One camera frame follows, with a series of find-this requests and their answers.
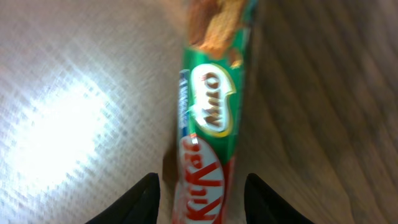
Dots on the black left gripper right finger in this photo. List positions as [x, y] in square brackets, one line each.
[263, 205]

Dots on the green red KitKat Milo bar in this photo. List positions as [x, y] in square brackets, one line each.
[210, 97]

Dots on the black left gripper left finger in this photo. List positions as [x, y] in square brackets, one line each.
[139, 205]

